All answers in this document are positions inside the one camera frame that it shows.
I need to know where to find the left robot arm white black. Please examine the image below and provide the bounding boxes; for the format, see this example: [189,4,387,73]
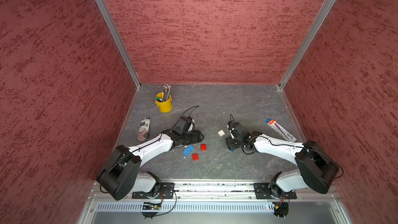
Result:
[96,130,204,201]

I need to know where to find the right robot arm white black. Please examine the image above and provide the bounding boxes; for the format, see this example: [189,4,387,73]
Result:
[226,130,342,199]

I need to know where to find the coloured pencils in cup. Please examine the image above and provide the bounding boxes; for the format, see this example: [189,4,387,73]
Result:
[162,84,171,102]

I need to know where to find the aluminium front rail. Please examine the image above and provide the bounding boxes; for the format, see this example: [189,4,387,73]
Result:
[88,179,341,202]

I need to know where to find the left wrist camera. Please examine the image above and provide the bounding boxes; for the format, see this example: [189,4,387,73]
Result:
[172,116,195,136]

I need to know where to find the white lego brick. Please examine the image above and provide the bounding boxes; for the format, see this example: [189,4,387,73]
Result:
[218,130,225,137]

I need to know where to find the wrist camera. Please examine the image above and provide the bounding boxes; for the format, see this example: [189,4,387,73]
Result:
[227,121,246,139]
[172,116,195,136]

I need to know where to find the yellow pencil cup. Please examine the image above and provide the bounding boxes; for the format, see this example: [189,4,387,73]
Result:
[155,92,173,113]

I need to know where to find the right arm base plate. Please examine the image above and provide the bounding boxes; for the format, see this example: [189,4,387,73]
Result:
[254,183,297,201]

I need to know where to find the perforated cable duct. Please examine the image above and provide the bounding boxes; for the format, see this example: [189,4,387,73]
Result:
[96,202,274,214]

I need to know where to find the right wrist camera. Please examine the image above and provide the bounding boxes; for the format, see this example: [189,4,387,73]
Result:
[227,121,246,139]

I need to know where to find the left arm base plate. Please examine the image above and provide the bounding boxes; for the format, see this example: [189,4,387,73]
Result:
[132,182,175,200]

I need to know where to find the light blue long lego brick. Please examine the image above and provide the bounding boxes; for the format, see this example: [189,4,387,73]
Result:
[182,145,194,156]

